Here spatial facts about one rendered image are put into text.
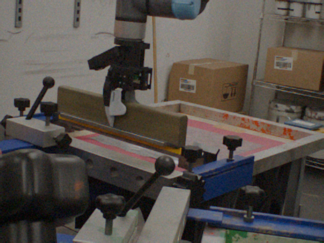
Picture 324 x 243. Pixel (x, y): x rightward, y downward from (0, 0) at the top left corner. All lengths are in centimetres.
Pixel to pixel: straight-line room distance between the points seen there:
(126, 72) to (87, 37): 280
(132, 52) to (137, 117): 15
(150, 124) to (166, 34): 347
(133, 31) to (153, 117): 20
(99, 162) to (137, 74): 28
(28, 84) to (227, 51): 231
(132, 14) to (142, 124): 26
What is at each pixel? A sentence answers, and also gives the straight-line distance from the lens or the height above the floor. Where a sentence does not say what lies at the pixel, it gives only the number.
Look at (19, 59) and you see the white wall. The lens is 383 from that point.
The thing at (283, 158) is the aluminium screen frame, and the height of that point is 97.
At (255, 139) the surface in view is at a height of 96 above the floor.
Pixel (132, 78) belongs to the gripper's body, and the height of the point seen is 117.
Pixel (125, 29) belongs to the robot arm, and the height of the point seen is 128.
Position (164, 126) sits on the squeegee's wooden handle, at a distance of 137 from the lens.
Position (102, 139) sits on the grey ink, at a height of 96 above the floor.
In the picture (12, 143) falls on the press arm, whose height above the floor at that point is 104.
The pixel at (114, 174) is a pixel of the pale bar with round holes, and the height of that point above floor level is 101.
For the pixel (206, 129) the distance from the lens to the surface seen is 190.
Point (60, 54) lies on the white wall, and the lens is 404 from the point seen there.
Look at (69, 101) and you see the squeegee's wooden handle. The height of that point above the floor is 107.
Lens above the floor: 138
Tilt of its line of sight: 12 degrees down
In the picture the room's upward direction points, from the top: 5 degrees clockwise
